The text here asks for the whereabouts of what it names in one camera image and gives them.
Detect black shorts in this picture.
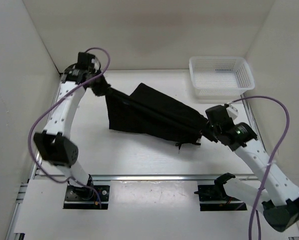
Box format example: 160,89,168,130
92,83,215,146

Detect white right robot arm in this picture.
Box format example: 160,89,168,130
205,104,299,233

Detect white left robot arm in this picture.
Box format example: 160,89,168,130
33,51,101,200

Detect white plastic mesh basket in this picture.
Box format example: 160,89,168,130
189,56,255,99

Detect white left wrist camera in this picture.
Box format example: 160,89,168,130
91,57,102,71

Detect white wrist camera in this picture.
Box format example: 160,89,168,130
91,57,102,71
226,105,239,120

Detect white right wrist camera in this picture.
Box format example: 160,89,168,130
226,105,239,120

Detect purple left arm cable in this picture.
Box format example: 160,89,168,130
28,47,112,208

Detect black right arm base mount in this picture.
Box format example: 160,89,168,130
194,172,247,212

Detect aluminium front frame rail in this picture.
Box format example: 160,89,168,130
92,174,218,182

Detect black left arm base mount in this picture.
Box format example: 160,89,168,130
63,184,110,210

